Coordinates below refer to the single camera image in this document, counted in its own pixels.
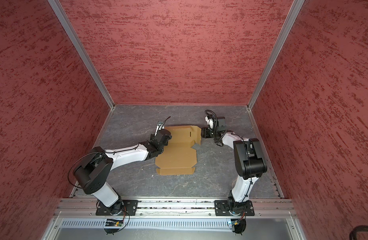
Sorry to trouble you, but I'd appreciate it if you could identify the black cable bundle at corner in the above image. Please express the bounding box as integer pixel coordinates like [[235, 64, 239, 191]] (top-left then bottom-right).
[[349, 224, 368, 240]]

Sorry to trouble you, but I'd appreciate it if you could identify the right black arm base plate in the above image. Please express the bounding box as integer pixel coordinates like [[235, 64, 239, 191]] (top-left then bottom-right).
[[214, 200, 255, 217]]

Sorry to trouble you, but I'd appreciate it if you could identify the perforated metal cable tray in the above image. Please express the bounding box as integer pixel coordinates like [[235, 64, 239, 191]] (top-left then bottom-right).
[[60, 218, 232, 231]]

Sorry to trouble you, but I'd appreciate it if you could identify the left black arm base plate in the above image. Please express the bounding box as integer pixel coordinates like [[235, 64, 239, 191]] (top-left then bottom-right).
[[96, 200, 139, 217]]

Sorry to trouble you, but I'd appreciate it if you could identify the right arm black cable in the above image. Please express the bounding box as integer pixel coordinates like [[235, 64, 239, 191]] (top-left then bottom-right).
[[204, 109, 253, 199]]

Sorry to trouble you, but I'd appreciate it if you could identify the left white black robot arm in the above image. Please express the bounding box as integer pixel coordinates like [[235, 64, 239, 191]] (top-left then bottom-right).
[[73, 129, 172, 216]]

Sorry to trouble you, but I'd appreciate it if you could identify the aluminium front rail frame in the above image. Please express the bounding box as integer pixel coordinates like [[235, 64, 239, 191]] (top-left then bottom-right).
[[42, 197, 306, 240]]

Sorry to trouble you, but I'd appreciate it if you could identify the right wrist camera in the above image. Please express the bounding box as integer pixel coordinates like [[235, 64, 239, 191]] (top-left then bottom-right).
[[205, 115, 227, 132]]

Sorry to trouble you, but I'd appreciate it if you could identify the left aluminium corner post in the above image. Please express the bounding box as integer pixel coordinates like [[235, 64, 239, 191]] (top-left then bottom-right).
[[48, 0, 116, 111]]

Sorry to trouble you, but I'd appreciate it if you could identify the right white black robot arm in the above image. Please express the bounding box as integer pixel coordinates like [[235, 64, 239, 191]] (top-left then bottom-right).
[[201, 128, 267, 216]]

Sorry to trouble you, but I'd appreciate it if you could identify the brown cardboard box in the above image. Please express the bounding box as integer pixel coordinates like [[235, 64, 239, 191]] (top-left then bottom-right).
[[155, 126, 201, 176]]

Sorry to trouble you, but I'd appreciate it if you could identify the right aluminium corner post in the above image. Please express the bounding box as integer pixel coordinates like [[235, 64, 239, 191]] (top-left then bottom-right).
[[247, 0, 305, 112]]

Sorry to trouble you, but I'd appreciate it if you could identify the aluminium corner post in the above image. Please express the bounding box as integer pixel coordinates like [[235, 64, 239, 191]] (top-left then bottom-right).
[[247, 0, 305, 112], [48, 0, 116, 111]]

